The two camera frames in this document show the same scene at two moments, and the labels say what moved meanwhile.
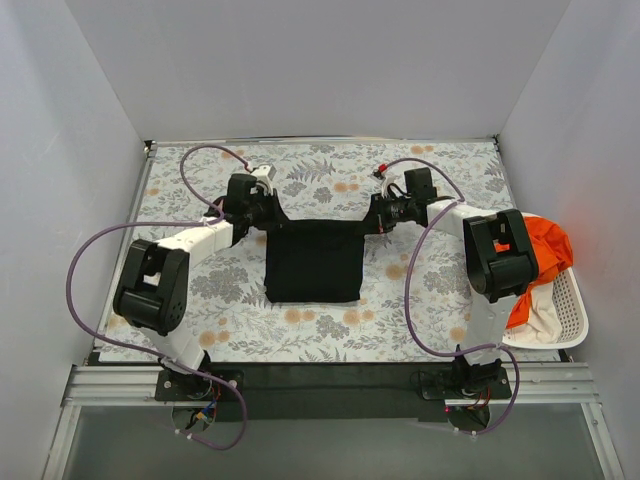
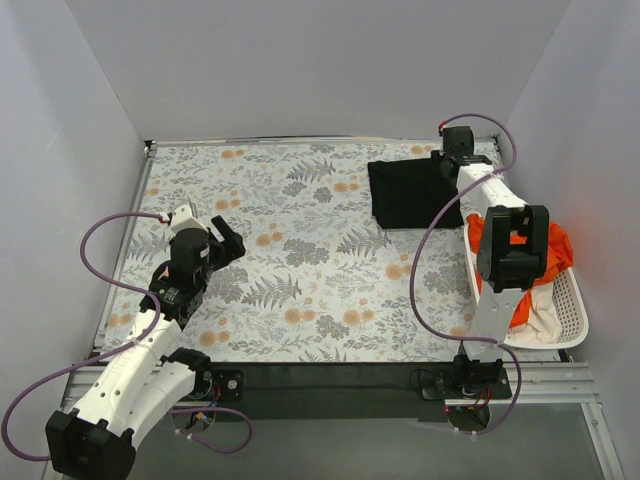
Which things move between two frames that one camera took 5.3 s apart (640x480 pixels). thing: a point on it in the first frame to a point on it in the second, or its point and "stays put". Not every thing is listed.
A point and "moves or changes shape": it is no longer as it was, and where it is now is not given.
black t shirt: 314,261 moves or changes shape
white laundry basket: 572,310 stays put
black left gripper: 273,210 to 220,245
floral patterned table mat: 420,303 stays put
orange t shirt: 552,251 stays put
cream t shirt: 544,324 stays put
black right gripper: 376,213 to 445,166
